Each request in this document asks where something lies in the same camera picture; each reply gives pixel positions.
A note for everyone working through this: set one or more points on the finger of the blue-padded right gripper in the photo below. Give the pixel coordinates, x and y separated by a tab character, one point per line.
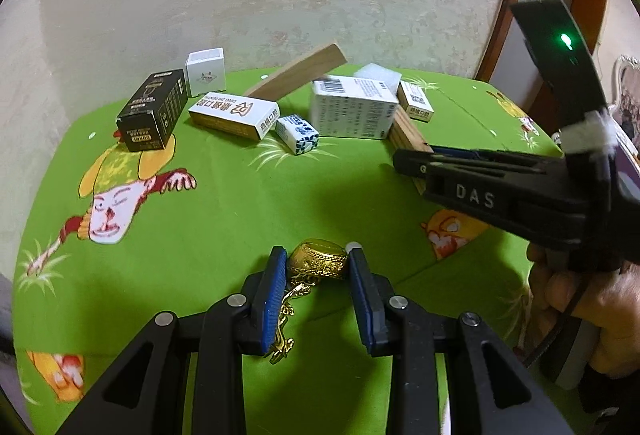
466	153

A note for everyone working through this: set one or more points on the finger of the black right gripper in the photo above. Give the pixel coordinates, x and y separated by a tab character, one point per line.
416	163

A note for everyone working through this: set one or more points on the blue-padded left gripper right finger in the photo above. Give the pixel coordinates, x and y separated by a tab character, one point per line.
368	303

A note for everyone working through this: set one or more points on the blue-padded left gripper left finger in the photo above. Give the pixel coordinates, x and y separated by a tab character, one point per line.
267	300

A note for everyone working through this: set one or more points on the gold chain ornament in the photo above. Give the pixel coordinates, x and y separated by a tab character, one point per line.
310	262

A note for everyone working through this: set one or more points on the white dental box gold logo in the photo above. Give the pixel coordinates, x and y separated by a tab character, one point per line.
240	116

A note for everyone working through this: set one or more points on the black shaver box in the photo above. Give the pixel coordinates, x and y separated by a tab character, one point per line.
149	117

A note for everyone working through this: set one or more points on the small white cube box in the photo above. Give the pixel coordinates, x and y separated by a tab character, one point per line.
205	71

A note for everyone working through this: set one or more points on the person's right hand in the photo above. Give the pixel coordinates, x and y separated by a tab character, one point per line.
611	303

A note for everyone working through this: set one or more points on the small white orange box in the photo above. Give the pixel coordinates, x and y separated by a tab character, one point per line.
414	101

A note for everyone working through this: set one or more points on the white foam block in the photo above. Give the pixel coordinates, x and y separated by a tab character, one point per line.
372	71

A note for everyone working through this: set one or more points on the large white barcode box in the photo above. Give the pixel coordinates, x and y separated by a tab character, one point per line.
351	107

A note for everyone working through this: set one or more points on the small blue white porcelain box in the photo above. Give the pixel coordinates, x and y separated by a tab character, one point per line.
297	134

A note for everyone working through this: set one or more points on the wooden block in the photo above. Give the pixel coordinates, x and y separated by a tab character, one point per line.
299	72

